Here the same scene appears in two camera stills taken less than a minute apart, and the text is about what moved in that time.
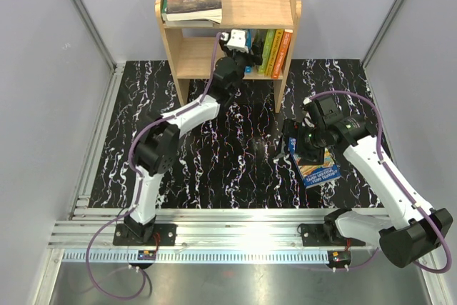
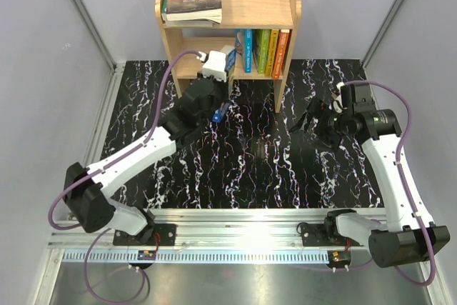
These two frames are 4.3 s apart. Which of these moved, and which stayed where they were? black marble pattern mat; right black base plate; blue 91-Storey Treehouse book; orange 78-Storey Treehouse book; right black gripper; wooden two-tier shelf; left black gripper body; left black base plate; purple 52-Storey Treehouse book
Moved: left black gripper body; blue 91-Storey Treehouse book; right black gripper
Stayed: wooden two-tier shelf; purple 52-Storey Treehouse book; left black base plate; black marble pattern mat; right black base plate; orange 78-Storey Treehouse book
